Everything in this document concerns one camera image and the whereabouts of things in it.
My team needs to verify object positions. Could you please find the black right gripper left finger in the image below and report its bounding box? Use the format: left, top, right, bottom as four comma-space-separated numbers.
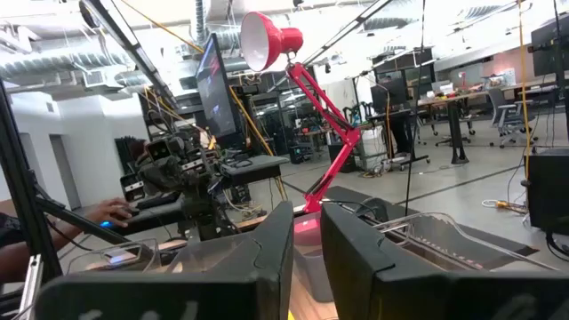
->
34, 200, 295, 320

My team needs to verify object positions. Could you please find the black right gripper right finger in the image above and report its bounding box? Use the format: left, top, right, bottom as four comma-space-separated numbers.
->
319, 203, 569, 320

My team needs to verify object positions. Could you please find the clear plastic basket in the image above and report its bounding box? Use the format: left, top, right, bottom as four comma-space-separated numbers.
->
372, 211, 559, 273
66, 237, 188, 275

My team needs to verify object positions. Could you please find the person's forearm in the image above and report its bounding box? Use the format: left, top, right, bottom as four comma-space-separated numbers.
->
0, 217, 92, 285

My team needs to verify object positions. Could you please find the black work desk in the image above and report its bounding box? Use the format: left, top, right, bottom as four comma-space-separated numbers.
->
73, 194, 188, 236

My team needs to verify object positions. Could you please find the person's hand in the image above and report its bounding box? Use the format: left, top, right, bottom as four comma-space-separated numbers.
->
84, 197, 135, 228

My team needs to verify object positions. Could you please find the large black monitor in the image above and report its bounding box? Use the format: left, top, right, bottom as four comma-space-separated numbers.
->
195, 33, 246, 144

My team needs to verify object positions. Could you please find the yellow power strip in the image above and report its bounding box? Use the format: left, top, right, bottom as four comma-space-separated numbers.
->
482, 198, 528, 215

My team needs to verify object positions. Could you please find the black standing desk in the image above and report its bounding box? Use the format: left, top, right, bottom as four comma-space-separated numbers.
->
367, 108, 431, 172

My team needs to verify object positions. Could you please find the red desk lamp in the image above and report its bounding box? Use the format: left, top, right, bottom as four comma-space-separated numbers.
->
239, 11, 362, 245

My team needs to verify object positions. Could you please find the wooden table with black leg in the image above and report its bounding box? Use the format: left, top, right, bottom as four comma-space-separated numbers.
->
417, 91, 491, 166

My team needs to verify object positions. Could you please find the small black monitor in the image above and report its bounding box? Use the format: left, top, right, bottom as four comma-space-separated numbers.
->
370, 77, 408, 113

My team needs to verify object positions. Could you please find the black box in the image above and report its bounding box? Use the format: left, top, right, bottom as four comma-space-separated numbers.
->
525, 148, 569, 236

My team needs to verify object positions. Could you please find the grey office chair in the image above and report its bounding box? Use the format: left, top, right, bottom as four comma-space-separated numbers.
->
487, 86, 540, 149

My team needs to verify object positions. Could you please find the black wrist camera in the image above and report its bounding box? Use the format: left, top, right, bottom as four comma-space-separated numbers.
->
145, 138, 174, 163

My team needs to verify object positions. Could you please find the yellow diagonal strap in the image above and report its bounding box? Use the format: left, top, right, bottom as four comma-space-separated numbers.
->
118, 0, 288, 202

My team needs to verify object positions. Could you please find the black overhead frame beam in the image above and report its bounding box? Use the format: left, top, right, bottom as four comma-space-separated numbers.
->
78, 0, 180, 108
301, 0, 397, 68

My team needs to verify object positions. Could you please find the silver air duct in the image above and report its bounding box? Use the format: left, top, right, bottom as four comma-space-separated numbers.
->
0, 49, 131, 82

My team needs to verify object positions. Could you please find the silver aluminium rail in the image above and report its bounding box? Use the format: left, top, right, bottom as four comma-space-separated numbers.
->
16, 253, 45, 320

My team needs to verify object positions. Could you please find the black hanging cable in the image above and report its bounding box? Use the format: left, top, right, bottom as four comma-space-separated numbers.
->
403, 0, 428, 218

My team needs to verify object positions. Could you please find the yellow hanging cable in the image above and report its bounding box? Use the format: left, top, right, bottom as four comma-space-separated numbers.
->
517, 0, 533, 180

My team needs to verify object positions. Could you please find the black wall monitor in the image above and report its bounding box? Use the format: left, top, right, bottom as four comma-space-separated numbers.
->
530, 12, 569, 77

